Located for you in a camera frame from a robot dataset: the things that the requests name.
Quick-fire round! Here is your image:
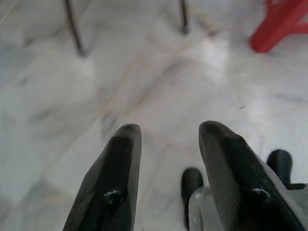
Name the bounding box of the red plastic stool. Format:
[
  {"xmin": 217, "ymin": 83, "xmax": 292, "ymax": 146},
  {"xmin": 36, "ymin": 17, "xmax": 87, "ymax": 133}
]
[{"xmin": 249, "ymin": 0, "xmax": 308, "ymax": 54}]

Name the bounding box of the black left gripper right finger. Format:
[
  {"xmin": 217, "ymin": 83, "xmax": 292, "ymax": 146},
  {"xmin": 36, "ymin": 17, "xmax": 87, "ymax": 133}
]
[{"xmin": 198, "ymin": 120, "xmax": 308, "ymax": 231}]

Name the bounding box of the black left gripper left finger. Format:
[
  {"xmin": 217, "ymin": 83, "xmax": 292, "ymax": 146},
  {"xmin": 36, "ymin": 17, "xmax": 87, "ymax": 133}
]
[{"xmin": 63, "ymin": 123, "xmax": 143, "ymax": 231}]

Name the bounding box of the black robot right foot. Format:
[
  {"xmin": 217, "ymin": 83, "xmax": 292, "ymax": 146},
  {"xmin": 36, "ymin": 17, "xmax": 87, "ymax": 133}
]
[{"xmin": 266, "ymin": 149, "xmax": 294, "ymax": 186}]

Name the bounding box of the dark metal chair leg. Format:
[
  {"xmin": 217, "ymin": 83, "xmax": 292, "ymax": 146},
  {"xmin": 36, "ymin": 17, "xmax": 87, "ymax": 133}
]
[
  {"xmin": 63, "ymin": 0, "xmax": 87, "ymax": 56},
  {"xmin": 179, "ymin": 0, "xmax": 189, "ymax": 35}
]

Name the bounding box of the black robot left foot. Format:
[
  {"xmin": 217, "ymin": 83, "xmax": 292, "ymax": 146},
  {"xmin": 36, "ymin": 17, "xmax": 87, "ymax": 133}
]
[{"xmin": 180, "ymin": 167, "xmax": 205, "ymax": 230}]

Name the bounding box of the grey robot leg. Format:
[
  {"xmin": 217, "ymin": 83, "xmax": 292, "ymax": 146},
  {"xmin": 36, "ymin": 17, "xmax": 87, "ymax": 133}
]
[{"xmin": 188, "ymin": 187, "xmax": 218, "ymax": 231}]

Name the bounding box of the black robot foot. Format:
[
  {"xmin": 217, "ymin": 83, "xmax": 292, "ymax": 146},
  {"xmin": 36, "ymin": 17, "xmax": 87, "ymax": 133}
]
[
  {"xmin": 180, "ymin": 167, "xmax": 205, "ymax": 230},
  {"xmin": 266, "ymin": 149, "xmax": 294, "ymax": 186}
]

